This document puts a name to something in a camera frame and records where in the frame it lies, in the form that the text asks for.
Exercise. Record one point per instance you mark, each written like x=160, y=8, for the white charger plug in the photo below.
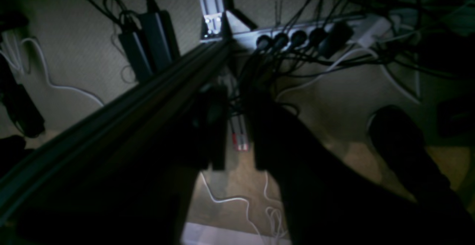
x=369, y=30

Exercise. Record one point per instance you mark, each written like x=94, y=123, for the left black power adapter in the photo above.
x=137, y=53

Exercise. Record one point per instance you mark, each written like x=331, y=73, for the black power adapter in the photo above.
x=161, y=38
x=137, y=53

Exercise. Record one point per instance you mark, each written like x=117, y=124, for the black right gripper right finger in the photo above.
x=271, y=126

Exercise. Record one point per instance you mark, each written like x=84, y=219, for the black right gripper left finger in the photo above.
x=210, y=123

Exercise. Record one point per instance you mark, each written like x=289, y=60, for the right black power adapter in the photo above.
x=161, y=38

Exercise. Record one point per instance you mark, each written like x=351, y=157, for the aluminium table frame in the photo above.
x=139, y=114

